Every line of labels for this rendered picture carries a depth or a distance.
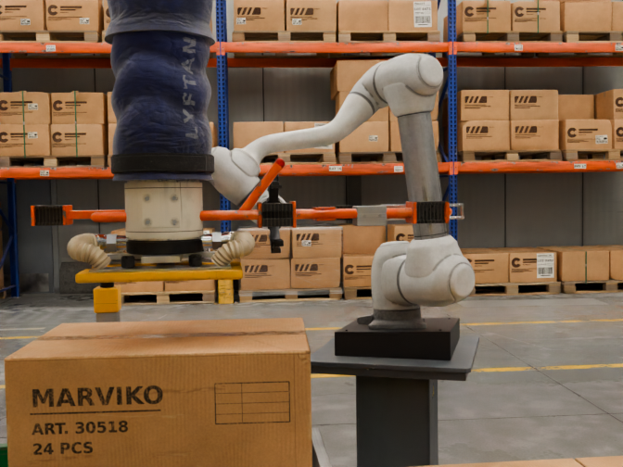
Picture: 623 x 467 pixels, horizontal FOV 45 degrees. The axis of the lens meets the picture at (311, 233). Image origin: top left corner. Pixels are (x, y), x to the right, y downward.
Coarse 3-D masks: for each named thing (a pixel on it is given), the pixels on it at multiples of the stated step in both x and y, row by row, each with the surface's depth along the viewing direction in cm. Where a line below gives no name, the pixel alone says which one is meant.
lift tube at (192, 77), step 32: (128, 32) 156; (160, 32) 155; (128, 64) 157; (160, 64) 156; (192, 64) 160; (128, 96) 158; (160, 96) 157; (192, 96) 160; (128, 128) 158; (160, 128) 156; (192, 128) 160
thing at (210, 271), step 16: (128, 256) 157; (192, 256) 158; (80, 272) 154; (96, 272) 153; (112, 272) 153; (128, 272) 153; (144, 272) 154; (160, 272) 154; (176, 272) 154; (192, 272) 155; (208, 272) 155; (224, 272) 155; (240, 272) 156
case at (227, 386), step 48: (48, 336) 168; (96, 336) 167; (144, 336) 166; (192, 336) 165; (240, 336) 165; (288, 336) 164; (48, 384) 147; (96, 384) 148; (144, 384) 148; (192, 384) 148; (240, 384) 149; (288, 384) 149; (48, 432) 148; (96, 432) 148; (144, 432) 148; (192, 432) 149; (240, 432) 149; (288, 432) 150
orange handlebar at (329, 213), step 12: (72, 216) 190; (84, 216) 190; (96, 216) 163; (108, 216) 163; (120, 216) 164; (204, 216) 166; (216, 216) 166; (228, 216) 166; (240, 216) 167; (252, 216) 167; (300, 216) 168; (312, 216) 169; (324, 216) 169; (336, 216) 169; (348, 216) 170; (396, 216) 171; (408, 216) 171
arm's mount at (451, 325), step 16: (432, 320) 256; (448, 320) 255; (336, 336) 235; (352, 336) 234; (368, 336) 232; (384, 336) 231; (400, 336) 230; (416, 336) 228; (432, 336) 227; (448, 336) 226; (336, 352) 235; (352, 352) 234; (368, 352) 233; (384, 352) 231; (400, 352) 230; (416, 352) 228; (432, 352) 227; (448, 352) 226
